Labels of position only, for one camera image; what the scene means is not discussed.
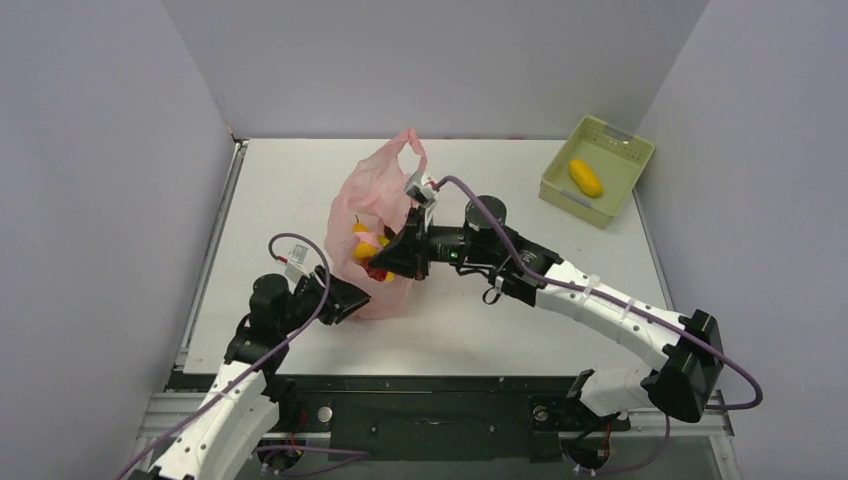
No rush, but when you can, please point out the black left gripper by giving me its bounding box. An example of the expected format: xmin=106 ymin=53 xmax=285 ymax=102
xmin=278 ymin=266 xmax=373 ymax=335

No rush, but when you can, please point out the pink plastic bag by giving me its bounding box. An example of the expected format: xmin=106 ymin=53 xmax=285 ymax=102
xmin=324 ymin=129 xmax=428 ymax=320

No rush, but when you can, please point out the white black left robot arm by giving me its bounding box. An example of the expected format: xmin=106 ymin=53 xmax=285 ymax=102
xmin=128 ymin=266 xmax=371 ymax=479

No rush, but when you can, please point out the red fake fruit in bag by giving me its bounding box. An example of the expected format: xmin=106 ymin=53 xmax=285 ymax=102
xmin=362 ymin=262 xmax=394 ymax=282

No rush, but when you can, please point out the yellow fake banana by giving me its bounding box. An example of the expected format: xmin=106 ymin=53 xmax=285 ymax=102
xmin=352 ymin=216 xmax=390 ymax=249

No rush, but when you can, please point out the yellow fake fruit in basket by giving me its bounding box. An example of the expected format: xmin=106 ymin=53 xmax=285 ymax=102
xmin=567 ymin=158 xmax=604 ymax=198

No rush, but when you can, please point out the light green plastic basket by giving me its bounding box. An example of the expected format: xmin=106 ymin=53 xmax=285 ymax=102
xmin=539 ymin=115 xmax=655 ymax=229

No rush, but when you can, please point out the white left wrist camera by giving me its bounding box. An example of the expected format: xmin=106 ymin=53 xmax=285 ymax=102
xmin=284 ymin=243 xmax=309 ymax=286

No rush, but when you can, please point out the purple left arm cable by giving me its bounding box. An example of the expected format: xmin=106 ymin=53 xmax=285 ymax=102
xmin=115 ymin=233 xmax=370 ymax=480

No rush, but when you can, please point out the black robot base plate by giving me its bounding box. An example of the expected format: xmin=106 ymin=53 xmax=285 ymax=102
xmin=267 ymin=375 xmax=607 ymax=462

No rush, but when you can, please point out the aluminium frame rail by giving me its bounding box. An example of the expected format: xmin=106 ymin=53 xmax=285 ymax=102
xmin=125 ymin=390 xmax=743 ymax=480

